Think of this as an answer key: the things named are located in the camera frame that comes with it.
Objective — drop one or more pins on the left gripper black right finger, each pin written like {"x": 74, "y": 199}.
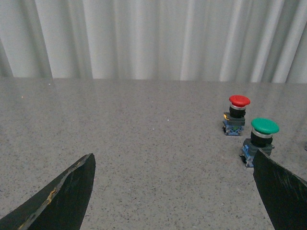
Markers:
{"x": 283, "y": 193}

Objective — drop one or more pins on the white pleated curtain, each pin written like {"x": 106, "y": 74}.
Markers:
{"x": 205, "y": 40}

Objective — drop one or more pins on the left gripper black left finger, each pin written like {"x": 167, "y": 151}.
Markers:
{"x": 60, "y": 205}

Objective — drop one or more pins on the red mushroom push button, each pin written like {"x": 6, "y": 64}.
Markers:
{"x": 234, "y": 119}

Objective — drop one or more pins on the green mushroom push button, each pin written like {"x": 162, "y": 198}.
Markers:
{"x": 261, "y": 137}

